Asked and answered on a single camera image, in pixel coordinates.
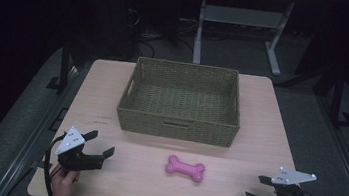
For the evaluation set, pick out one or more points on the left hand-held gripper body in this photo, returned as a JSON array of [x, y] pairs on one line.
[[71, 141]]

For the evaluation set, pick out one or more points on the person's left hand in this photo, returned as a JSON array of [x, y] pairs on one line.
[[64, 185]]

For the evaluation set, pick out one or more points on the black metal stand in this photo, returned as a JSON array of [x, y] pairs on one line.
[[337, 101], [64, 67]]

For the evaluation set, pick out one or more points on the pink bone-shaped toy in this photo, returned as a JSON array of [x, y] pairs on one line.
[[184, 168]]

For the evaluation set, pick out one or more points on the green woven basket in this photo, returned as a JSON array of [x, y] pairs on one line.
[[180, 103]]

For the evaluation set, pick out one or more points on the grey metal desk frame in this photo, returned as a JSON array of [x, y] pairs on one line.
[[243, 17]]

